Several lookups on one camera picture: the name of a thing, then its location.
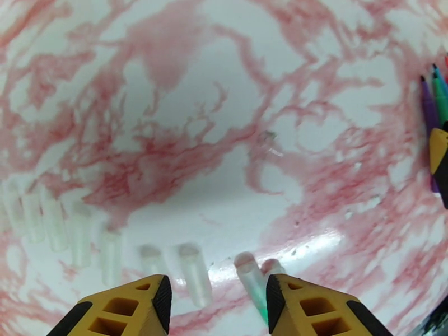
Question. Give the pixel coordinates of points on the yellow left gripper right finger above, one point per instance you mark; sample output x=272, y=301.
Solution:
x=308, y=310

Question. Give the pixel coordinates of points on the teal marker pen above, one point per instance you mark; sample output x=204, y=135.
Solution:
x=440, y=100

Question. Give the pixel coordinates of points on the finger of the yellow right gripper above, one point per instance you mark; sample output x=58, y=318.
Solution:
x=440, y=153

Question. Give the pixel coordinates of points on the clear plastic pen cap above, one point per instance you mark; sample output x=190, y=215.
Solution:
x=250, y=279
x=80, y=237
x=196, y=279
x=54, y=226
x=110, y=258
x=33, y=219
x=152, y=259
x=273, y=266

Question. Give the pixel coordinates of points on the light blue marker pen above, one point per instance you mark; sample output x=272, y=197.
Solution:
x=443, y=84

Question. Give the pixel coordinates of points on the purple marker pen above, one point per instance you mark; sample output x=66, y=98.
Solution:
x=429, y=107

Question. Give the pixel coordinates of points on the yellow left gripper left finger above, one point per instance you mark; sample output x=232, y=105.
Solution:
x=140, y=310

